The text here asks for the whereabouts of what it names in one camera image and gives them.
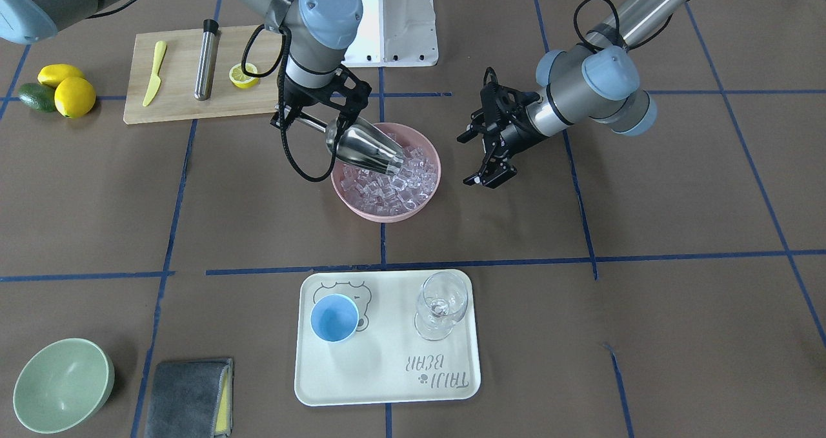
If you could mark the whole yellow lemon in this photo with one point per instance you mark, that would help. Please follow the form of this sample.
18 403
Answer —
74 97

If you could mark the cream bear serving tray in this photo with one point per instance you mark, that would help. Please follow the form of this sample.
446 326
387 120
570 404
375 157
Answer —
384 359

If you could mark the steel muddler black tip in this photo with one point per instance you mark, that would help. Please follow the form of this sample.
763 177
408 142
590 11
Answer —
207 60

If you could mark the green bowl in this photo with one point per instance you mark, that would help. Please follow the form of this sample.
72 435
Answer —
63 385

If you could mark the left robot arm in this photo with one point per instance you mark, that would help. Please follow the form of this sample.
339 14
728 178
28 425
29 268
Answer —
596 79

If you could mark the light blue cup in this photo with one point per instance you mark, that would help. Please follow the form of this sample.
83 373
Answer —
335 318

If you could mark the pile of ice cubes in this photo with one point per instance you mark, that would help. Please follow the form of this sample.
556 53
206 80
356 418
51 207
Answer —
387 195

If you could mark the pink bowl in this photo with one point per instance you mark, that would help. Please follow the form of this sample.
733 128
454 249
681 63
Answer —
403 135

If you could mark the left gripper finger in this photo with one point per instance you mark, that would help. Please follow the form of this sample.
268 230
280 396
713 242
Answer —
495 169
479 125

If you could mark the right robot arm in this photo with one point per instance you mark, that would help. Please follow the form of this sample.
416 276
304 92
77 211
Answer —
318 33

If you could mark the lemon half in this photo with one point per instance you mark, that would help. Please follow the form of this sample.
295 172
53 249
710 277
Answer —
244 75

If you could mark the wooden cutting board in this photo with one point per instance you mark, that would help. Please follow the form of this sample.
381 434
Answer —
178 73

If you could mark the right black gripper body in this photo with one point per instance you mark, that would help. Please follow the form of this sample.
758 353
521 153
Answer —
301 98

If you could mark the steel ice scoop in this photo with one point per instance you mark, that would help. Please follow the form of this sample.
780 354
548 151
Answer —
362 144

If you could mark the green lime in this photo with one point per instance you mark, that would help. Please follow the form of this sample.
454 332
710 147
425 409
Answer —
37 97

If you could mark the grey and yellow cloth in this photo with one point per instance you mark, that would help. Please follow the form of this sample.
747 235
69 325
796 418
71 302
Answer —
192 399

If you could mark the clear wine glass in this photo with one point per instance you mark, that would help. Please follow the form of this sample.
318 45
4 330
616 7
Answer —
440 305

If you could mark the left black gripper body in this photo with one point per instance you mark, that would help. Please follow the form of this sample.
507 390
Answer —
517 135

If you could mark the yellow plastic knife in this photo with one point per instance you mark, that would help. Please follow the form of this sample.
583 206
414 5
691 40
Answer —
154 81

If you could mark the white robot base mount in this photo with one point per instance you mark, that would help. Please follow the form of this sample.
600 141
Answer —
395 33

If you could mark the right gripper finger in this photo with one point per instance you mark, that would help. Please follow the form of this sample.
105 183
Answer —
281 118
341 124

